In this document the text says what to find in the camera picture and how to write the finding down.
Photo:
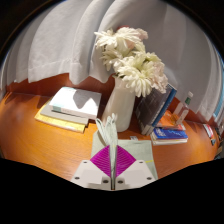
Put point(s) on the pale green towel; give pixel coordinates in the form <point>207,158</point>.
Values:
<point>143,148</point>

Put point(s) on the small dark object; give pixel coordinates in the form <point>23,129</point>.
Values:
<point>213,142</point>

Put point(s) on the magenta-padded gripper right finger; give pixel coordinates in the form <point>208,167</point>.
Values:
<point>138,173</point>

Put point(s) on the white curtain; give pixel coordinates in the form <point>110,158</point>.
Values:
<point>60,40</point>

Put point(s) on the dark grey standing book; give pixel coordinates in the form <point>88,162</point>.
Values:
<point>151,108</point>

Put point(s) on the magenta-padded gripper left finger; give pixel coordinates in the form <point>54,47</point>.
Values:
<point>87,173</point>

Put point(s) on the blue standing book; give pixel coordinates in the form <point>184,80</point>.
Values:
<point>166,108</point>

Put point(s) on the red booklet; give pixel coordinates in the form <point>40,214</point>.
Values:
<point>209,130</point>

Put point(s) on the white flower bouquet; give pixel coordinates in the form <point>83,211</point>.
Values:
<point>140,70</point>

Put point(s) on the white ceramic jug vase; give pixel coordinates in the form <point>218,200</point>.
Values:
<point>118,106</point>

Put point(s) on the blue lying book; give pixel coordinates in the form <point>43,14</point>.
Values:
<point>170,134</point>

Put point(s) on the white book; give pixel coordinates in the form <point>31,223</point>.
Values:
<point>75,101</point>

